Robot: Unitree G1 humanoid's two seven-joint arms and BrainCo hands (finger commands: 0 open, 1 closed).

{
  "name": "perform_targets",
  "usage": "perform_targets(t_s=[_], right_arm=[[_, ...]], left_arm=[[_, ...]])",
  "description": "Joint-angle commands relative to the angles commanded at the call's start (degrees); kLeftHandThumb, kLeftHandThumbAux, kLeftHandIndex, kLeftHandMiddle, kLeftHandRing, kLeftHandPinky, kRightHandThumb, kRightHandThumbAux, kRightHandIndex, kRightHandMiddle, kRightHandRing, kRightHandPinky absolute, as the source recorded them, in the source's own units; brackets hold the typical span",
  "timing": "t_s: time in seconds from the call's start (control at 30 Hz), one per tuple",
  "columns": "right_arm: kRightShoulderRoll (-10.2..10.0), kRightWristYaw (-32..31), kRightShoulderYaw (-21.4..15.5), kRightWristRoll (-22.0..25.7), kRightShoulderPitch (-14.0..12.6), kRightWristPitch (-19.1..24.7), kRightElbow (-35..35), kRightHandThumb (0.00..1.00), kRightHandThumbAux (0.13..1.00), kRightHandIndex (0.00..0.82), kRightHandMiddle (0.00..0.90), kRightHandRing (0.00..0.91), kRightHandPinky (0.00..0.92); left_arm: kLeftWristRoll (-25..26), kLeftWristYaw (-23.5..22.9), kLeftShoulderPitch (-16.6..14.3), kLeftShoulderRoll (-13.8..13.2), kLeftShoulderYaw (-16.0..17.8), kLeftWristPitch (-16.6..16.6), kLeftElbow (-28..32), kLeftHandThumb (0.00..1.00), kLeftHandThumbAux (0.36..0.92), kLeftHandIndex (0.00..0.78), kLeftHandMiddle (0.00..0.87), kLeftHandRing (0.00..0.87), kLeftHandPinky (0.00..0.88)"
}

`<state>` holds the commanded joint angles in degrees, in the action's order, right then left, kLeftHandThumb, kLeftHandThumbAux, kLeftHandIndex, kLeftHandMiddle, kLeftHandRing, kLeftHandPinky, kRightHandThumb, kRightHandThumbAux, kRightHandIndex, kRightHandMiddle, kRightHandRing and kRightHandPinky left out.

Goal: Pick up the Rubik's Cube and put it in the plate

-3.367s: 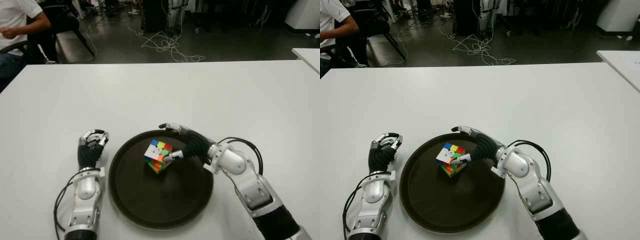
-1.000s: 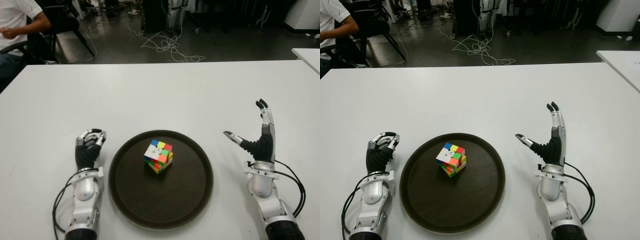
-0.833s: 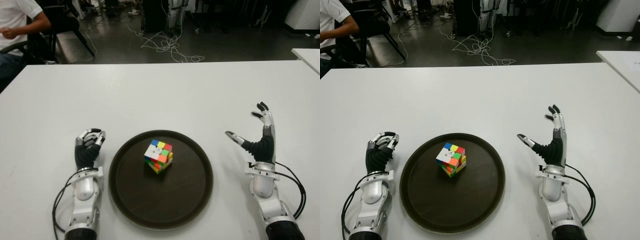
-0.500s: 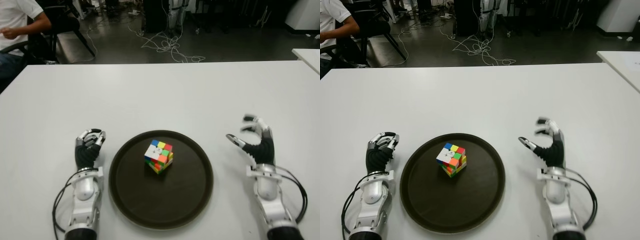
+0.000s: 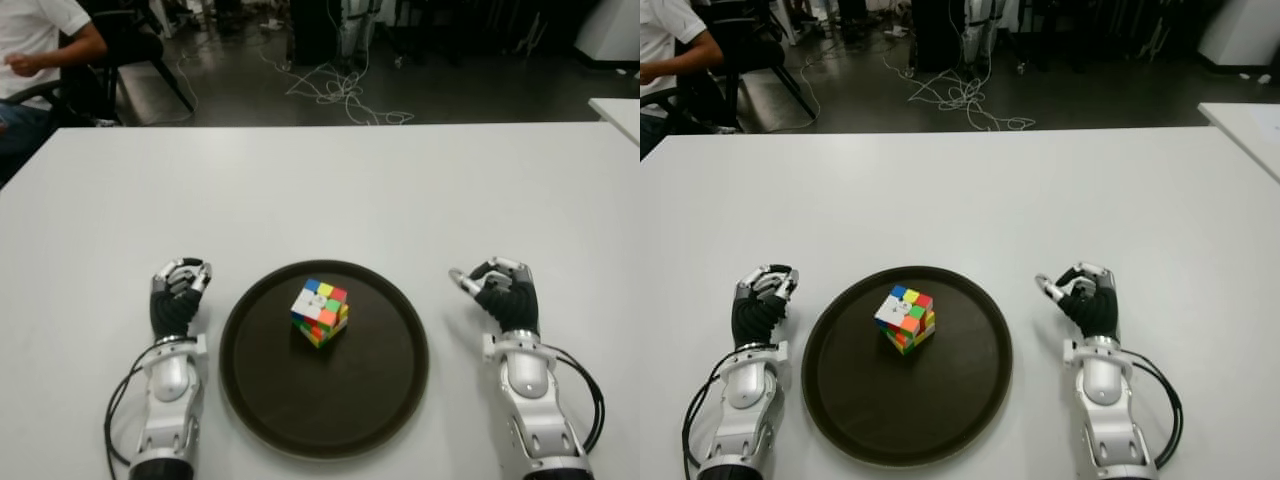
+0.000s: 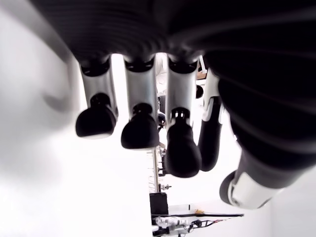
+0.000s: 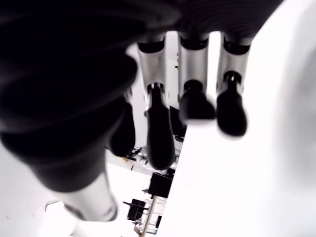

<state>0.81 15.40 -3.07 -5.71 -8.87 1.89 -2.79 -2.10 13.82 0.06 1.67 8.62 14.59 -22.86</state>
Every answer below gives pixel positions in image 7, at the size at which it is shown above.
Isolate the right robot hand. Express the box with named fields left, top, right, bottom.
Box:
left=0, top=0, right=284, bottom=223

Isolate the black square box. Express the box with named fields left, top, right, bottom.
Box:
left=149, top=172, right=173, bottom=198

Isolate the black device on stand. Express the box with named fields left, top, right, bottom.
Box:
left=122, top=198, right=149, bottom=222

